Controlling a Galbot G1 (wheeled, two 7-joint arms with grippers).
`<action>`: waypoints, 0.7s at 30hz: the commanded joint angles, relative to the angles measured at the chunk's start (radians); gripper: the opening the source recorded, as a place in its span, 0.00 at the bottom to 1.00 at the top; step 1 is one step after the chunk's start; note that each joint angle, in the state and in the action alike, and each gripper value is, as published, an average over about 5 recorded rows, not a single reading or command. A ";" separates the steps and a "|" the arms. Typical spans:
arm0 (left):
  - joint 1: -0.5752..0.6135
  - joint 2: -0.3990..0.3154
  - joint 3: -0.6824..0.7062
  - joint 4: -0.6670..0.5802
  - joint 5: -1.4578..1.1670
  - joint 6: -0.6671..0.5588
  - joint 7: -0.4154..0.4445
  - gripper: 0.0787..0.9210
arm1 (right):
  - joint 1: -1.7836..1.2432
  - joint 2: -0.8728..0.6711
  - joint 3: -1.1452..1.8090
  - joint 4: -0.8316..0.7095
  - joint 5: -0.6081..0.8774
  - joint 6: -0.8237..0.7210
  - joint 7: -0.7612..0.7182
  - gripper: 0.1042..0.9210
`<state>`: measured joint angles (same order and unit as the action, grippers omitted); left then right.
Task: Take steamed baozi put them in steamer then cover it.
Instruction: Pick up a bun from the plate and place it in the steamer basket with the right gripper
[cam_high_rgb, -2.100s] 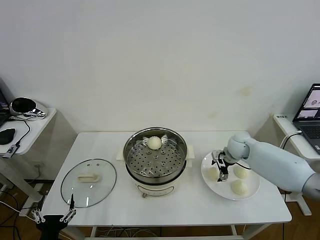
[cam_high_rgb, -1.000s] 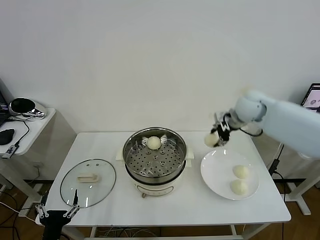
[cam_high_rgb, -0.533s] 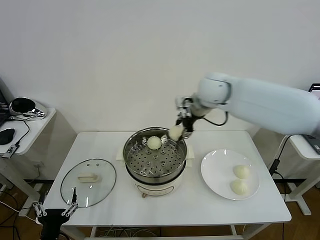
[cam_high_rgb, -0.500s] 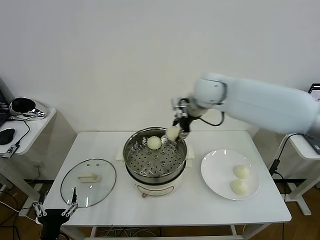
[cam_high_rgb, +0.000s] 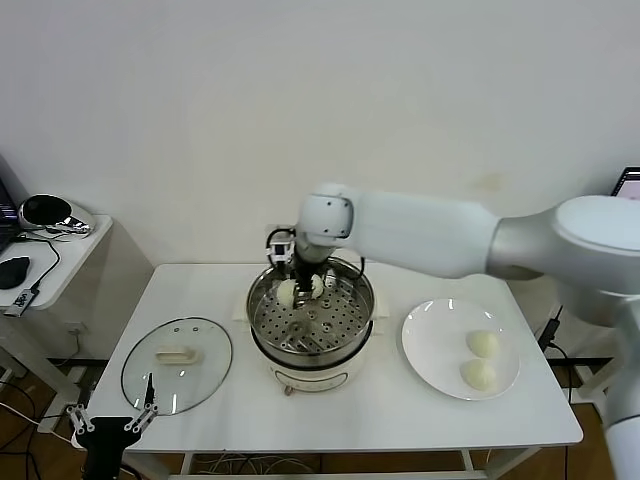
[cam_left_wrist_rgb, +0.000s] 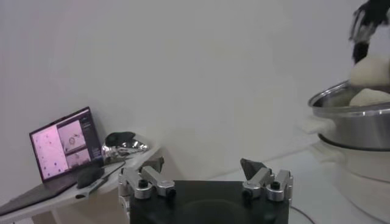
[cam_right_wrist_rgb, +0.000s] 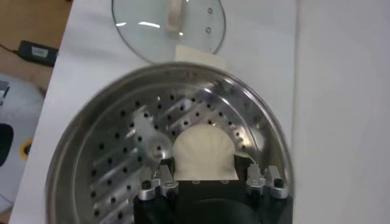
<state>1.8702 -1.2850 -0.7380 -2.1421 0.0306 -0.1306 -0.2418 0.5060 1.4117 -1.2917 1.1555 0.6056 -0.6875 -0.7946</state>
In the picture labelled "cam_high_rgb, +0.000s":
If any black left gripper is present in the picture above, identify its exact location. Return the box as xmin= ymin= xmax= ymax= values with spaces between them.
xmin=66 ymin=372 xmax=161 ymax=480

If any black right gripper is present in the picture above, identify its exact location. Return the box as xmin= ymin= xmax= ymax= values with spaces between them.
xmin=293 ymin=264 xmax=318 ymax=310

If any round glass pot lid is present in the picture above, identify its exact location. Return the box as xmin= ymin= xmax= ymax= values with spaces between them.
xmin=121 ymin=316 xmax=235 ymax=417

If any perforated steel steamer basket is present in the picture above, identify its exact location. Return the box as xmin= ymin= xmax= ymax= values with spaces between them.
xmin=247 ymin=254 xmax=375 ymax=357

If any cream electric cooker pot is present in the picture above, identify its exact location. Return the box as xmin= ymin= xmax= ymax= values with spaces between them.
xmin=231 ymin=288 xmax=390 ymax=399

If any round white plate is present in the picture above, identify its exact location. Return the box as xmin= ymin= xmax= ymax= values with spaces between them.
xmin=401 ymin=298 xmax=521 ymax=402

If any grey usb hub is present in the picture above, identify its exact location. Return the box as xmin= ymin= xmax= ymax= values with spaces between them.
xmin=5 ymin=288 xmax=41 ymax=319

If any white side table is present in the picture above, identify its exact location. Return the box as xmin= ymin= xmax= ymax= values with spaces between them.
xmin=504 ymin=272 xmax=616 ymax=409
xmin=0 ymin=214 xmax=156 ymax=436

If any black computer mouse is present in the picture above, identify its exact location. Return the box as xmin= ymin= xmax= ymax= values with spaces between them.
xmin=0 ymin=255 xmax=32 ymax=290

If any shiny chrome headset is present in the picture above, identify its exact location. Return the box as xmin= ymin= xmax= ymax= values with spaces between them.
xmin=17 ymin=193 xmax=97 ymax=236

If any dark open laptop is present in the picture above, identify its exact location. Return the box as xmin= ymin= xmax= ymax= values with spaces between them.
xmin=0 ymin=153 xmax=25 ymax=254

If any grey open laptop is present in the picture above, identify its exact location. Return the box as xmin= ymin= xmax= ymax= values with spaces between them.
xmin=610 ymin=167 xmax=640 ymax=201

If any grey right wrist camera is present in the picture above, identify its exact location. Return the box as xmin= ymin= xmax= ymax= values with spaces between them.
xmin=267 ymin=239 xmax=296 ymax=266

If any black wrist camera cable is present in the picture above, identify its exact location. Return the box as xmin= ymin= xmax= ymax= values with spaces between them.
xmin=264 ymin=225 xmax=297 ymax=251

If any thin black desk cable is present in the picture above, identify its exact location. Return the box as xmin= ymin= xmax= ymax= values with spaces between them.
xmin=14 ymin=230 xmax=63 ymax=292

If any white metal table frame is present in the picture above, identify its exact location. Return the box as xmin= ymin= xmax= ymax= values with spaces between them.
xmin=167 ymin=451 xmax=479 ymax=480

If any black cable adapter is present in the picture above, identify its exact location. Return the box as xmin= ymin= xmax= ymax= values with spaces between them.
xmin=538 ymin=318 xmax=560 ymax=351

